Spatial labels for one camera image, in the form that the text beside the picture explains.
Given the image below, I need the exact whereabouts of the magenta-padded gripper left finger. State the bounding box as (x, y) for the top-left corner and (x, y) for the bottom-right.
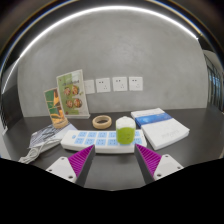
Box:
(45, 144), (96, 188)

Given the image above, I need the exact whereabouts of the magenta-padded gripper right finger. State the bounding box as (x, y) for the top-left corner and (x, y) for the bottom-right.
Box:
(134, 143), (185, 185)

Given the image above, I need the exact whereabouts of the green and white charger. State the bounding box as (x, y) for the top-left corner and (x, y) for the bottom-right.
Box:
(115, 115), (137, 146)

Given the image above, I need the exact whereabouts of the white and blue book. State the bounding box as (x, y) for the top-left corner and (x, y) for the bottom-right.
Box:
(130, 107), (191, 151)

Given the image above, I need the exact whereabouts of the beige tape roll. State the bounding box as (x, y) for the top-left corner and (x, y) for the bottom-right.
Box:
(91, 114), (113, 130)

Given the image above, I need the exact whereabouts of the small yellow-green sign wooden base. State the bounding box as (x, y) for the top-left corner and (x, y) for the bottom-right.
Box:
(43, 87), (69, 130)

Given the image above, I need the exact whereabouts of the large green acrylic sign stand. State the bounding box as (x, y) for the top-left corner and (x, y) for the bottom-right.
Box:
(55, 69), (91, 120)

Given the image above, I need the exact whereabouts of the dark framed window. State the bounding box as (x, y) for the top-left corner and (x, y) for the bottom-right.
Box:
(203, 49), (224, 111)

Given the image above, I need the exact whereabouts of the ceiling light strip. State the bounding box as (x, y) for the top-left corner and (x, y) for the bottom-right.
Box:
(0, 4), (200, 96)

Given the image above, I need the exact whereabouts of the white power strip cable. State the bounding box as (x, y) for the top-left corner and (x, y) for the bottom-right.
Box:
(18, 138), (63, 164)

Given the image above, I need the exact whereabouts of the blank white wall plate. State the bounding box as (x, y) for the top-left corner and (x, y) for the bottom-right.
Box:
(83, 79), (96, 95)

